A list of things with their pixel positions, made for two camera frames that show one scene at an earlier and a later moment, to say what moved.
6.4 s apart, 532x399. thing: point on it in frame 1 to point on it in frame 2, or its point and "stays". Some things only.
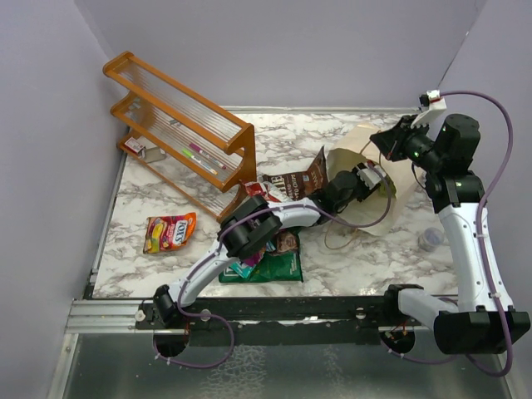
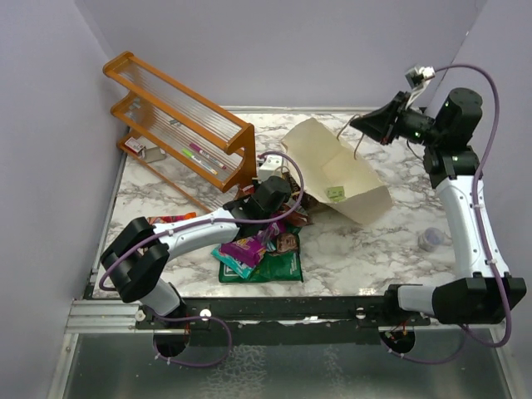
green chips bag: [278, 267] stays
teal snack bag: [244, 272] stays
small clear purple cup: [431, 239] stays
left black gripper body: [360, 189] to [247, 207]
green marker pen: [189, 155] stays
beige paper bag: [377, 215] to [326, 164]
